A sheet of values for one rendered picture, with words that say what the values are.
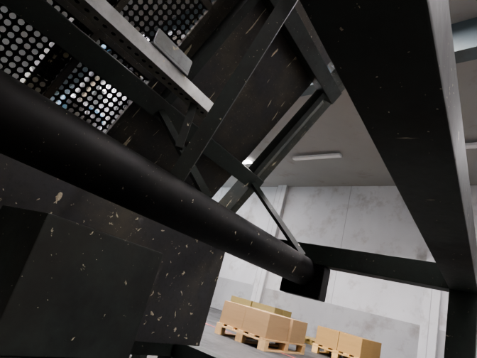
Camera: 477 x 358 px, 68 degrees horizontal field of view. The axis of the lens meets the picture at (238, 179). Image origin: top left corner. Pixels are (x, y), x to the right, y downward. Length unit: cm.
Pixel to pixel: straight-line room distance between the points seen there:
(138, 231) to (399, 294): 746
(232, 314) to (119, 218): 334
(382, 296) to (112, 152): 812
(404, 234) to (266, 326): 517
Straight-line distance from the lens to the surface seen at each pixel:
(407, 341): 839
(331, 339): 609
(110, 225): 141
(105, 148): 78
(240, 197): 205
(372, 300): 870
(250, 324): 445
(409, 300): 847
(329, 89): 200
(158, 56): 103
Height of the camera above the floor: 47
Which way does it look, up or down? 18 degrees up
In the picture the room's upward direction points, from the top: 16 degrees clockwise
